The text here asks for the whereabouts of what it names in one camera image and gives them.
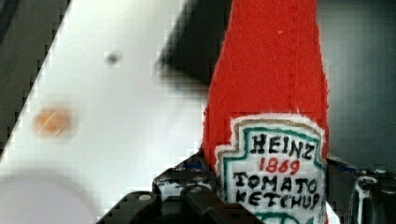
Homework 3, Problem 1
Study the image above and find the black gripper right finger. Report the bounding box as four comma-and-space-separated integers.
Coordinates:
324, 158, 396, 224

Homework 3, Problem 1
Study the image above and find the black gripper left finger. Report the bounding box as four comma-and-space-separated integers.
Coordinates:
96, 148, 265, 224

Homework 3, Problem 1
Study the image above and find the red plush ketchup bottle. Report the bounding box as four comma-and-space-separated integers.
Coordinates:
202, 0, 328, 224

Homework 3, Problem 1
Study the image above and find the black toy oven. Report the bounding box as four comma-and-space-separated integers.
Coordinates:
160, 0, 395, 170

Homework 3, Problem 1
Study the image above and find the orange slice toy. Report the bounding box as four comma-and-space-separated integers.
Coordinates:
32, 105, 74, 136

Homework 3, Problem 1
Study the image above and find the lilac round plate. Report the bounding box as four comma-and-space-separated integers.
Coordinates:
0, 175, 96, 224

